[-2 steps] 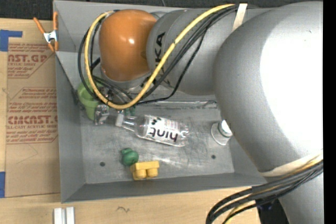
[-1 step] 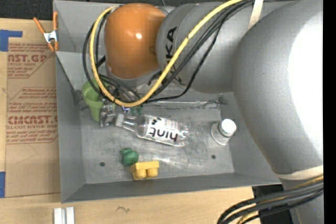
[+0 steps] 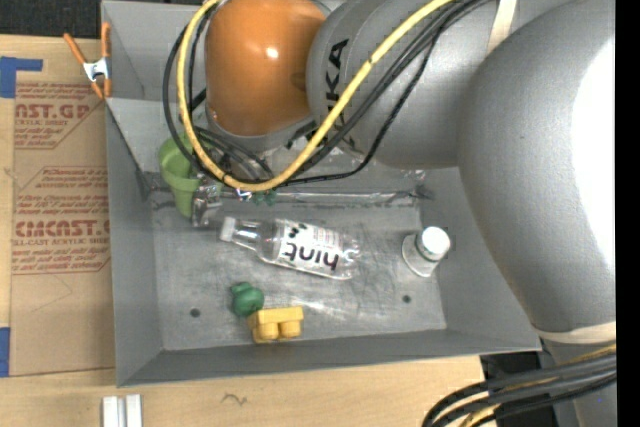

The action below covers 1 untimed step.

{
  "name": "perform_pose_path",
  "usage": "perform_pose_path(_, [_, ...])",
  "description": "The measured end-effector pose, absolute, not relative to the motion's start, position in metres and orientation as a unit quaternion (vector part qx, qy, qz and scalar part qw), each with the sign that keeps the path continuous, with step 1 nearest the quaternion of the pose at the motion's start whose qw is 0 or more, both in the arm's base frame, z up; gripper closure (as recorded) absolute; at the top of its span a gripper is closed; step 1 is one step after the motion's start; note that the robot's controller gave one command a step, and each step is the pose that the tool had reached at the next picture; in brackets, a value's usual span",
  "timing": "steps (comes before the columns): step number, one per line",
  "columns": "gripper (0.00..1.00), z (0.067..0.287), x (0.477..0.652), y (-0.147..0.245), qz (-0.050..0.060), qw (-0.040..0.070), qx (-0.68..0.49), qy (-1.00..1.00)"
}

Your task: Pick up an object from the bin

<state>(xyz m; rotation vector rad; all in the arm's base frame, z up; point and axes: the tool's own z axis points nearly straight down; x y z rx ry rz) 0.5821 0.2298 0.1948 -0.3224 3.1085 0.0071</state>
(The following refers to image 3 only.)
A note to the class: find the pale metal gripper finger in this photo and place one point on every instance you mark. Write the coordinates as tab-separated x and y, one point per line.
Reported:
204	210

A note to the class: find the green plastic cup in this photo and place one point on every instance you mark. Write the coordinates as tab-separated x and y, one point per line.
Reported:
176	165

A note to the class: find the dark green toy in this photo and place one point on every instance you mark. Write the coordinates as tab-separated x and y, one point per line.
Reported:
246	299

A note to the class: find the clear plastic bottle black print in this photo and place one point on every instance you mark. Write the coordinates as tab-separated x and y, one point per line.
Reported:
300	250

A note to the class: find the yellow toy brick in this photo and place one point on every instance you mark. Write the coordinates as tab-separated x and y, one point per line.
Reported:
276	324

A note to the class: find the grey metal bin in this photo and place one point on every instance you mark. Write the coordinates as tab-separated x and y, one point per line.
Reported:
310	305

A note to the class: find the brown cardboard board red print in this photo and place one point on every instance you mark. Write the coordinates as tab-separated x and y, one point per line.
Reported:
55	305

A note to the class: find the small white-capped bottle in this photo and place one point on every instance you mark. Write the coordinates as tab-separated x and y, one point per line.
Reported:
429	249

